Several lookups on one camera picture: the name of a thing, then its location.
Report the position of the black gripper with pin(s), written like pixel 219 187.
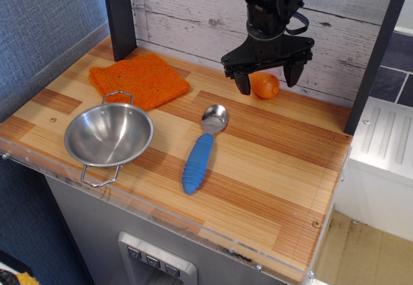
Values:
pixel 290 52

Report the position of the orange toy carrot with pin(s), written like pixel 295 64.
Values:
pixel 264 85

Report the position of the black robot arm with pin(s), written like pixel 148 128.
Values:
pixel 268 19

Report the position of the orange knitted cloth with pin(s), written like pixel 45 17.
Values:
pixel 150 80

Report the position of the white ridged side unit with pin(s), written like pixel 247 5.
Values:
pixel 376 187

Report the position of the small steel pot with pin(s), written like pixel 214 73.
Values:
pixel 110 134

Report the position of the silver toy dispenser panel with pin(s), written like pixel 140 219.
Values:
pixel 146 263

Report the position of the yellow black object bottom left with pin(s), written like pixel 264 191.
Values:
pixel 9 278

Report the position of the blue handled metal spoon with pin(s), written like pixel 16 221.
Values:
pixel 214 120

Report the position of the dark right vertical post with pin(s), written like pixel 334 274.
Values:
pixel 385 33

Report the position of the dark vertical post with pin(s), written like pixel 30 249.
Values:
pixel 385 33
pixel 122 29

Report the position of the dark left vertical post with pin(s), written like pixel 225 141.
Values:
pixel 122 29

